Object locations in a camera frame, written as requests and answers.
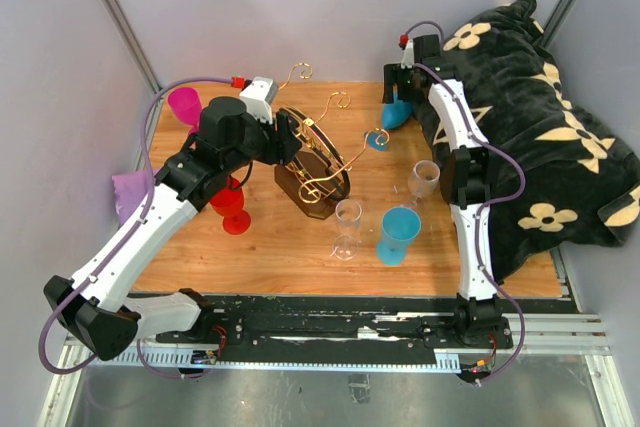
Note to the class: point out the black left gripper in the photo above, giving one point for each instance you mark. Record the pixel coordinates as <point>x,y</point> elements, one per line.
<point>283,143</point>

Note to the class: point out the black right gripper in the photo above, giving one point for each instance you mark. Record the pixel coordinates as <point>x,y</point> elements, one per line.
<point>395,75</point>

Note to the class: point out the blue plastic wine glass back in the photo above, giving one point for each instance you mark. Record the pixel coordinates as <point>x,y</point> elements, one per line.
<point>394,115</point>

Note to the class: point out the blue plastic wine glass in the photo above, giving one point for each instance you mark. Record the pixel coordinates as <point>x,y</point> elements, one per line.
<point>394,115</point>
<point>399,229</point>

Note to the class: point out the red plastic wine glass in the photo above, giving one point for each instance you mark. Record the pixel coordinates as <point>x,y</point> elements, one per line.
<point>229,204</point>

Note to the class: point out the clear wine glass back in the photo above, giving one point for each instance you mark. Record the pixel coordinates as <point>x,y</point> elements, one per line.
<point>348,215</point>

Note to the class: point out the clear wine glass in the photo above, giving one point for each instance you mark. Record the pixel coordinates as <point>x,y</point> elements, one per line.
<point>422,181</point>
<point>348,215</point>

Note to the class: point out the magenta plastic wine glass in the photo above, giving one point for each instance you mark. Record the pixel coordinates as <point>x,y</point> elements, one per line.
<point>186,105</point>

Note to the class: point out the clear wine glass front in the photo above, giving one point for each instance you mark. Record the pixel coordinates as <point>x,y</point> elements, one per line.
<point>422,181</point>

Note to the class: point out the blue plastic wine glass front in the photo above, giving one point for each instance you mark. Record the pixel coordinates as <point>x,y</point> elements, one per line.
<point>399,229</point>

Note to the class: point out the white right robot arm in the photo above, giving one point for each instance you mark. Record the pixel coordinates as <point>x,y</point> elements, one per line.
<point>465,184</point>

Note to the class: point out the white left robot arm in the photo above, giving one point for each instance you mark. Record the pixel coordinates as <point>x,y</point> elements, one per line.
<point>94,306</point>

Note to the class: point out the purple folded cloth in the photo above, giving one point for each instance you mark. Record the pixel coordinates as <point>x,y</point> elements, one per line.
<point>129,190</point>

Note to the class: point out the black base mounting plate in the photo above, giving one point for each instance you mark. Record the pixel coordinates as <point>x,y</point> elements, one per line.
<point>335,330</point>

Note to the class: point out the black floral plush pillow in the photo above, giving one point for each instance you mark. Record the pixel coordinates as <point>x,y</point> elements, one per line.
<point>582,180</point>

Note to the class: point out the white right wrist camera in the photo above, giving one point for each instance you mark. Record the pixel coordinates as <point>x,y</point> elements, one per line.
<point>408,56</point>

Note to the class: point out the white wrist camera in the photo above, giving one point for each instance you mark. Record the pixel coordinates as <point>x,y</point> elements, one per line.
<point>258,94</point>
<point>408,56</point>

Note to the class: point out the gold wire wine glass rack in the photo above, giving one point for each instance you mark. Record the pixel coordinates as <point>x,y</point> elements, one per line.
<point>317,177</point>

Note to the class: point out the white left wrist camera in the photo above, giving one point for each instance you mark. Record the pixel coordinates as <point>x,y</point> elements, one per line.
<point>258,94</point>

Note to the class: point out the aluminium frame rail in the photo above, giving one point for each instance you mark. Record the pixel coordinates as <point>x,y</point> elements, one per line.
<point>533,334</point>

